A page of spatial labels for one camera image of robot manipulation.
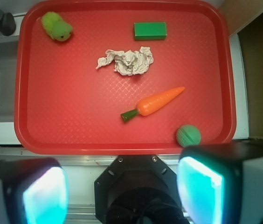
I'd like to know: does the crumpled white paper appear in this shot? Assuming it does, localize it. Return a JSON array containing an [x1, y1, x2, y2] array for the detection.
[[96, 46, 154, 76]]

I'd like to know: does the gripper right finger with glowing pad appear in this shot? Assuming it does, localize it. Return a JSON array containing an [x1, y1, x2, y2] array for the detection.
[[177, 142, 263, 224]]

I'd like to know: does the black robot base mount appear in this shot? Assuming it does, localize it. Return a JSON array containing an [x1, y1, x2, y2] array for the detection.
[[94, 155, 189, 224]]

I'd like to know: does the green rectangular block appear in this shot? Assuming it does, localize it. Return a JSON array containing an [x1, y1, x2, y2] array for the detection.
[[134, 22, 167, 41]]

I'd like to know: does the orange toy carrot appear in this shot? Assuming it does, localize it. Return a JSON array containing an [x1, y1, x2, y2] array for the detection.
[[120, 87, 185, 122]]

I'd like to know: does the green plush animal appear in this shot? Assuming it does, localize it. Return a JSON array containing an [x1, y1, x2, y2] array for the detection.
[[41, 12, 73, 42]]

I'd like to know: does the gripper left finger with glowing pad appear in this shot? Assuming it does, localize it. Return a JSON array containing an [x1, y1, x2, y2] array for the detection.
[[0, 158, 69, 224]]

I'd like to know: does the green textured ball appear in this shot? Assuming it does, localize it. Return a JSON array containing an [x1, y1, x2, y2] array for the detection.
[[176, 125, 201, 147]]

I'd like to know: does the red plastic tray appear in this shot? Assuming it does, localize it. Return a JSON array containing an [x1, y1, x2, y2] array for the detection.
[[14, 0, 236, 155]]

